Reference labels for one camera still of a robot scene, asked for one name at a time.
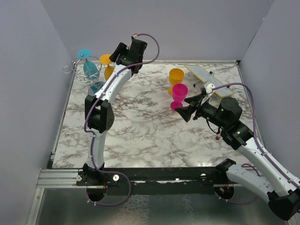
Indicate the black tablet stand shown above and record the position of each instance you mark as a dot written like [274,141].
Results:
[197,86]

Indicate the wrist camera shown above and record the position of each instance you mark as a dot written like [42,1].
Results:
[207,88]
[133,37]

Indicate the chrome wine glass rack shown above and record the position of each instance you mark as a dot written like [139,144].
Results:
[76,69]

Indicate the blue wine glass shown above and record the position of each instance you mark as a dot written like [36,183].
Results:
[91,72]

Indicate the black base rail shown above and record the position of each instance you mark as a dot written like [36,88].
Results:
[152,181]

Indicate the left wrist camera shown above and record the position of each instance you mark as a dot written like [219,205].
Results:
[133,37]

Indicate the pink wine glass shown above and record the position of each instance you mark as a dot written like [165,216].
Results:
[179,93]

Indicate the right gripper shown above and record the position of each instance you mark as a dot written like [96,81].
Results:
[186,111]

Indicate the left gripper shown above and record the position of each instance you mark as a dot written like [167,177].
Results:
[120,49]

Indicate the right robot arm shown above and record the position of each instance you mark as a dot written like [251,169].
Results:
[278,187]

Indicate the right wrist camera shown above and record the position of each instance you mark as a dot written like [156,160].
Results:
[207,88]

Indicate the yellow framed tablet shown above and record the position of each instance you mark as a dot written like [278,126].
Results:
[222,92]

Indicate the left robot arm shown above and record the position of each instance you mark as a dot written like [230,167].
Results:
[99,116]

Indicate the yellow wine glass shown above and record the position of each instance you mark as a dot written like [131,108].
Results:
[107,68]
[176,76]

